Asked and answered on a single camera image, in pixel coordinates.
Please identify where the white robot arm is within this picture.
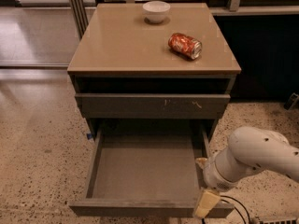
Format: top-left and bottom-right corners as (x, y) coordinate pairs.
(193, 126), (299, 218)

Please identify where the red soda can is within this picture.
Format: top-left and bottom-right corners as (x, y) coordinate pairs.
(168, 33), (203, 60)

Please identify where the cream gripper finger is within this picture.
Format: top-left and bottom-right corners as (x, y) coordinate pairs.
(193, 189), (221, 218)

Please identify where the black floor cable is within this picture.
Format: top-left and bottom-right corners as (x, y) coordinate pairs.
(201, 195), (252, 224)

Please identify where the grey drawer cabinet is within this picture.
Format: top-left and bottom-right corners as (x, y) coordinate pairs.
(67, 3), (241, 135)

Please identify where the blue tape piece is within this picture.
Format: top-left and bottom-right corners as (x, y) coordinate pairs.
(86, 133), (93, 140)

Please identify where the dark floor object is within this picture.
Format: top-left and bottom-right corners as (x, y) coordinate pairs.
(283, 92), (299, 110)

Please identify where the grey top drawer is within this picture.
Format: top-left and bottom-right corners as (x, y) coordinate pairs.
(75, 93), (230, 119)

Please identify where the grey drawer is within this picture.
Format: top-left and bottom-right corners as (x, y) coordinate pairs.
(68, 128), (235, 219)
(75, 93), (230, 119)

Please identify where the white ceramic bowl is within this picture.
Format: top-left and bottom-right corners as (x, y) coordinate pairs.
(142, 1), (170, 23)

